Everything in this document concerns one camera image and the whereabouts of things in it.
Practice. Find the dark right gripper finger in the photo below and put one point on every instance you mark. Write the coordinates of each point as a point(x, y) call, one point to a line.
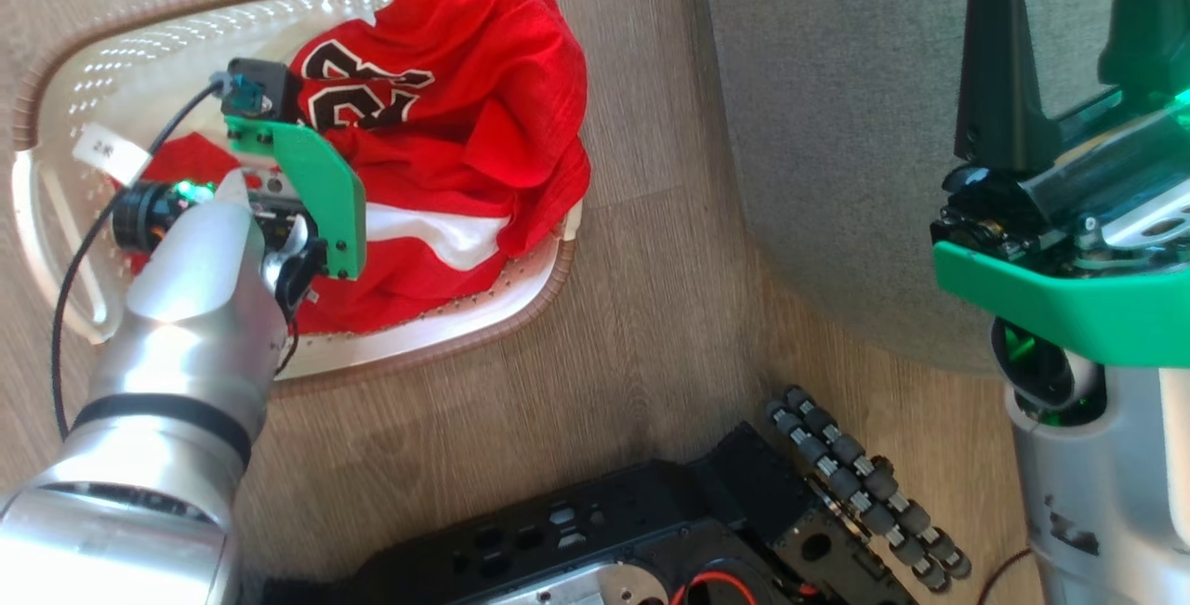
point(999, 75)
point(1148, 19)

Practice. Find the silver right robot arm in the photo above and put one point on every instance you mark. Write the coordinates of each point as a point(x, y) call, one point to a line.
point(1106, 493)

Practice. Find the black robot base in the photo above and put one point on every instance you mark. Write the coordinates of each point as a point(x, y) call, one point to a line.
point(651, 531)

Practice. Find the grey sofa seat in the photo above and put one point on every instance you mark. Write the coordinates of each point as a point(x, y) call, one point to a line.
point(855, 122)

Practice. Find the white paper label tag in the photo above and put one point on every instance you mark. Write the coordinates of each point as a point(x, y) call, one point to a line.
point(110, 152)

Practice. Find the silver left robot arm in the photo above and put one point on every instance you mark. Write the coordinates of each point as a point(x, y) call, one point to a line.
point(177, 335)

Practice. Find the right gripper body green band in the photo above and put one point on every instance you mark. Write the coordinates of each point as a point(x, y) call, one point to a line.
point(1069, 289)

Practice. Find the white laundry basket brown rim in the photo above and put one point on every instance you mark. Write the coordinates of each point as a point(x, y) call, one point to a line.
point(84, 94)

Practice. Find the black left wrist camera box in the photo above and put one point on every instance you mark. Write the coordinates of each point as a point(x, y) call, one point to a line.
point(265, 85)

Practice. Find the red sports jersey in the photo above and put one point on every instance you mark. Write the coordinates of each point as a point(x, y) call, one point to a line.
point(465, 103)

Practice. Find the left gripper body green plate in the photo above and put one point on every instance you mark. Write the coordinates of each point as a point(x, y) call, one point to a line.
point(325, 187)

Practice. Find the black omni wheel with rollers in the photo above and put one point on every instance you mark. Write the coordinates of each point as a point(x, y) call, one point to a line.
point(865, 484)

